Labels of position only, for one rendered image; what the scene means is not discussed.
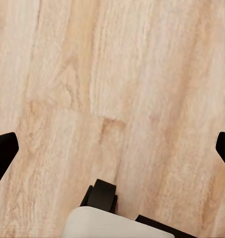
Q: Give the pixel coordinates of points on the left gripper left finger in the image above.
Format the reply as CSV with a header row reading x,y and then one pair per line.
x,y
8,149

